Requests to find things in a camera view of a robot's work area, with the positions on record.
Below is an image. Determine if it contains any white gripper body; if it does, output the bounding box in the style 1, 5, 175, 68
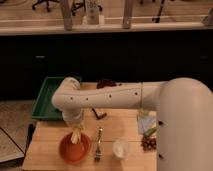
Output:
62, 109, 83, 126

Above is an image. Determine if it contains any yellow banana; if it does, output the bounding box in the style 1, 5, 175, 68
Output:
71, 128, 81, 144

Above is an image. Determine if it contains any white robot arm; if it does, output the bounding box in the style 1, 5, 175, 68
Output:
52, 77, 213, 171

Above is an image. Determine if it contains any red bowl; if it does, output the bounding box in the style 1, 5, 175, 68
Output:
58, 133, 91, 165

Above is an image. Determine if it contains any green tray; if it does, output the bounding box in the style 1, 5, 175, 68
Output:
31, 76, 83, 122

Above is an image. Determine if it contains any metal fork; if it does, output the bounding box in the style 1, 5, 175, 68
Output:
94, 127, 103, 162

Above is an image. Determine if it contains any dark red object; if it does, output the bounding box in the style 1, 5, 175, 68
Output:
96, 79, 116, 89

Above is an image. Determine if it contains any green brown snack bag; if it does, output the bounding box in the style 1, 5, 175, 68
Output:
141, 127, 157, 151

